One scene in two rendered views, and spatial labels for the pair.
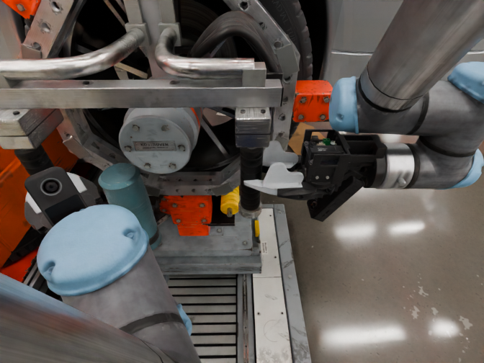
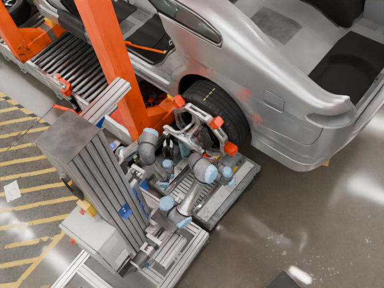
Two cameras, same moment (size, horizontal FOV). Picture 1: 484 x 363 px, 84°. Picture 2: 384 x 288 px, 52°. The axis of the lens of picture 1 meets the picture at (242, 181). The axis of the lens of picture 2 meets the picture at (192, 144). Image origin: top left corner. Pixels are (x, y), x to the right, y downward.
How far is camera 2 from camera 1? 2.90 m
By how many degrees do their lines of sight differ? 34
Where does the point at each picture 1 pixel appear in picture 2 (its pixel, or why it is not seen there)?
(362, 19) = (259, 134)
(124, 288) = (167, 169)
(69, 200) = (168, 151)
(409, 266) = (289, 225)
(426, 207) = (335, 213)
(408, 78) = not seen: hidden behind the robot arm
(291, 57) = (221, 141)
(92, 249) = (166, 164)
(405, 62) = not seen: hidden behind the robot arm
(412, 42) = not seen: hidden behind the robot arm
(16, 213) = (160, 130)
